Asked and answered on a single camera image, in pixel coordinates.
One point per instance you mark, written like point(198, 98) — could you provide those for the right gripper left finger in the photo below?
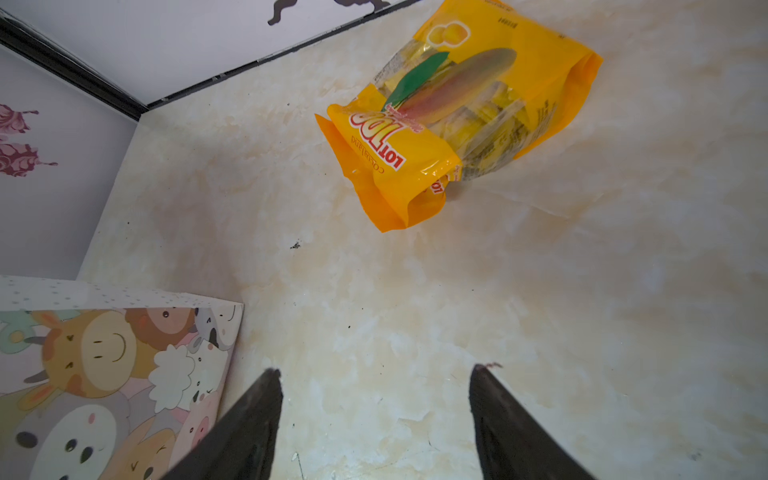
point(242, 443)

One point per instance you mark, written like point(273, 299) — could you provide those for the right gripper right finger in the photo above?
point(510, 443)

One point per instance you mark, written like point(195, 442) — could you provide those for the white paper gift bag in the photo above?
point(108, 382)

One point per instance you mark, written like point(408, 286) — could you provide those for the yellow corn snack bag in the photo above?
point(477, 87)

